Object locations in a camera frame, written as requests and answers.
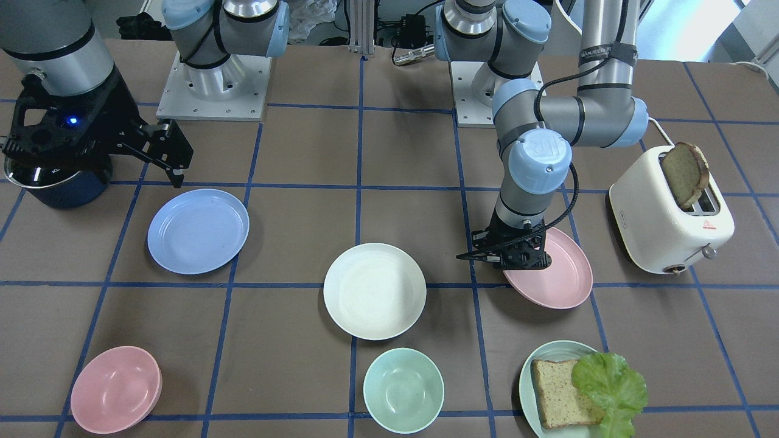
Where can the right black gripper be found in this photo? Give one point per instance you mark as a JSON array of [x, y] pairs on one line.
[[119, 104]]

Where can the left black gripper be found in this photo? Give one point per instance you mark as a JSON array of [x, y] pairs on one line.
[[510, 233]]

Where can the pink plate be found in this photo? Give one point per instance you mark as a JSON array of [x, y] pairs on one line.
[[565, 284]]

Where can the blue plate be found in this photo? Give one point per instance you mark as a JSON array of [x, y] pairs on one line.
[[198, 231]]

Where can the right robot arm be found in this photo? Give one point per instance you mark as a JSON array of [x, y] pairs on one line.
[[59, 40]]

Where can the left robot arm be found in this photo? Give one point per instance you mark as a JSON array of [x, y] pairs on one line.
[[537, 126]]

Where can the dark blue pot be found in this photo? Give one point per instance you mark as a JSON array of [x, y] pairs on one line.
[[59, 188]]

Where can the green plate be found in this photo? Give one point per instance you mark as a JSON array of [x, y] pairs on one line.
[[559, 350]]

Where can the white plate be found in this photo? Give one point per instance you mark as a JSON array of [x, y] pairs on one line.
[[374, 291]]

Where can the white toaster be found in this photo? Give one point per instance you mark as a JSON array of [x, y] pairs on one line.
[[659, 237]]

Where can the bread slice on plate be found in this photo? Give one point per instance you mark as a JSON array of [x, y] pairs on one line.
[[561, 403]]

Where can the green bowl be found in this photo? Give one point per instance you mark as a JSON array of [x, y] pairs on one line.
[[403, 390]]

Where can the green lettuce leaf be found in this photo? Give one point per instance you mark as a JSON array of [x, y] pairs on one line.
[[607, 380]]

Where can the bread slice in toaster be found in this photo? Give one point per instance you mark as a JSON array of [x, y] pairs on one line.
[[687, 173]]

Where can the pink bowl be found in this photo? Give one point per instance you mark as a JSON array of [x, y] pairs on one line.
[[116, 390]]

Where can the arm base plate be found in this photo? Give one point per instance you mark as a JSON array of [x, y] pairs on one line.
[[234, 91], [473, 87]]

